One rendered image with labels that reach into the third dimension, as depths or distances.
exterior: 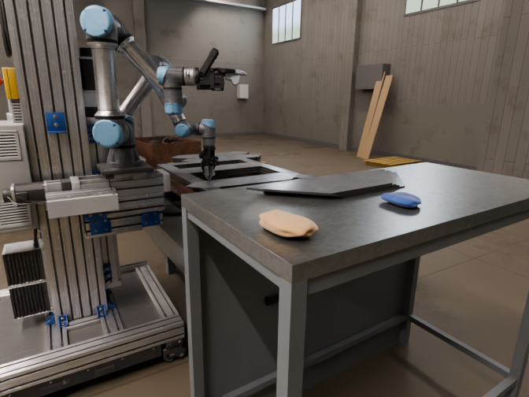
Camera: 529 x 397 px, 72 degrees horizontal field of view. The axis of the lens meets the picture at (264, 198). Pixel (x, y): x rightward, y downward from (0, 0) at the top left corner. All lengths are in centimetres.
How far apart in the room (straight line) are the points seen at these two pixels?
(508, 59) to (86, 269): 597
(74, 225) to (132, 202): 34
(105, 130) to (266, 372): 123
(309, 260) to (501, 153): 587
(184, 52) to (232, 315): 1187
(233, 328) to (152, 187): 77
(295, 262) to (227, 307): 77
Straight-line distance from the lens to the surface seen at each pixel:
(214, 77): 158
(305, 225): 80
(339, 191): 116
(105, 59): 164
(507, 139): 644
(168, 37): 1285
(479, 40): 841
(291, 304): 74
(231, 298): 143
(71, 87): 192
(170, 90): 159
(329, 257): 75
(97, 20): 164
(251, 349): 161
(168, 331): 203
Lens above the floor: 135
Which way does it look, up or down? 15 degrees down
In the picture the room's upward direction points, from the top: 1 degrees clockwise
